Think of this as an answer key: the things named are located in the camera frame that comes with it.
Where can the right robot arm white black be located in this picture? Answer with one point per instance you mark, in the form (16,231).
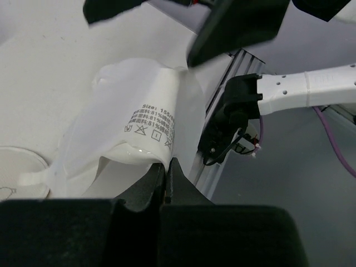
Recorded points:
(306,89)

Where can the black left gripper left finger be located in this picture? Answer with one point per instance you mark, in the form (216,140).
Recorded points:
(85,232)

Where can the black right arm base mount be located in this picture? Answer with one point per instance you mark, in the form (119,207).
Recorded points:
(221,134)

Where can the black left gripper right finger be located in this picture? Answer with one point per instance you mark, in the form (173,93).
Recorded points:
(196,232)

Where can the white bra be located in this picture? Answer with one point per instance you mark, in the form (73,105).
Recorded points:
(140,113)

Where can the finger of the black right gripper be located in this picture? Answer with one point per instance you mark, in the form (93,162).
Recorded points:
(232,25)
(187,12)

